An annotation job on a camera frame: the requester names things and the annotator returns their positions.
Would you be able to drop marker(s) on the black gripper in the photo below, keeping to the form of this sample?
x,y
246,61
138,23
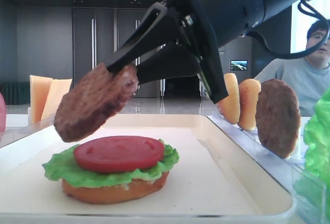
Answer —
x,y
159,26

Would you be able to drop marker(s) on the brown meat patty front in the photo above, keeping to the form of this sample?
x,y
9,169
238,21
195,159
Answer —
x,y
99,95

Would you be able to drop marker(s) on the brown meat patty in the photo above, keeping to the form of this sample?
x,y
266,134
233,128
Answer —
x,y
99,95
278,117

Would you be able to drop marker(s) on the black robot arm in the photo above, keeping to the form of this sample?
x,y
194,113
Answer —
x,y
232,18

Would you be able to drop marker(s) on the yellow cheese slice right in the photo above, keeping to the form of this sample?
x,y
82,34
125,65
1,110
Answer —
x,y
58,88

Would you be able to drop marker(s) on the yellow cheese slice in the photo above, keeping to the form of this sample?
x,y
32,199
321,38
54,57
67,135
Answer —
x,y
39,88
58,88

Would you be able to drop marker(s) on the red tomato slice on bun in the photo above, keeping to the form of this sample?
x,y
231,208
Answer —
x,y
119,154

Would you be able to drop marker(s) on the yellow cheese slice left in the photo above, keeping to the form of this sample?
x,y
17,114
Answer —
x,y
39,88

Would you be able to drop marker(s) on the brown meat patty rear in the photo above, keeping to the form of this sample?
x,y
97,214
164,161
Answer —
x,y
278,117

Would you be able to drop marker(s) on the green lettuce leaf on bun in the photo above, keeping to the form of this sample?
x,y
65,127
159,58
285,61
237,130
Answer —
x,y
62,166

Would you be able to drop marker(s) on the green lettuce pile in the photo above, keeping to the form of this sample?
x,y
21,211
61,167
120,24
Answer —
x,y
318,141

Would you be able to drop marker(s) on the pink tomato slice left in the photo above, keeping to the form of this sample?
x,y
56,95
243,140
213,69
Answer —
x,y
3,113

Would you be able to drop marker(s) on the dark double door middle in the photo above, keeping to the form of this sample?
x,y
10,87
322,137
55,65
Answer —
x,y
127,22

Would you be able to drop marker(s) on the dark double door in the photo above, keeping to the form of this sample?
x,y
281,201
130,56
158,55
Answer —
x,y
92,39
127,22

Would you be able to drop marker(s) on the dark double door left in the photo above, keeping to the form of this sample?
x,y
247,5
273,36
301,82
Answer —
x,y
92,39

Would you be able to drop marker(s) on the orange bun slice far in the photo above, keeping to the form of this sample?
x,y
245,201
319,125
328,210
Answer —
x,y
229,107

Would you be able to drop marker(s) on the orange bun slice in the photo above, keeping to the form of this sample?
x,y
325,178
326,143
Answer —
x,y
249,90
229,107

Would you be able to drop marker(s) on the orange bun slice near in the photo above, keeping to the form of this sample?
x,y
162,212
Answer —
x,y
249,90

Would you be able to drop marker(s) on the cream plastic tray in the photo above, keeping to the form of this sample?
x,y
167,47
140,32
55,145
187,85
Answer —
x,y
215,181

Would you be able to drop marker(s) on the bottom bun slice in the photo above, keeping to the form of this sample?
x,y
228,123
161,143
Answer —
x,y
136,189

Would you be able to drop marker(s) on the man in grey shirt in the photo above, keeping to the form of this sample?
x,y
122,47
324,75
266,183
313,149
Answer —
x,y
307,76

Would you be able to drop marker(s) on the clear acrylic left rack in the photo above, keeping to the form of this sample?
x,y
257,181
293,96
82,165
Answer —
x,y
19,126

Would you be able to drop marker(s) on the clear acrylic rack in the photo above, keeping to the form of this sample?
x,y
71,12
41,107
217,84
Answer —
x,y
19,126
285,171

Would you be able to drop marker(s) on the clear acrylic right rack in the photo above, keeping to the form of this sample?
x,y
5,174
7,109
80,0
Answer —
x,y
285,171

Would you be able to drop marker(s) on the small wall screen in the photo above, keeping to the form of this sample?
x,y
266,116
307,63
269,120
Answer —
x,y
238,65

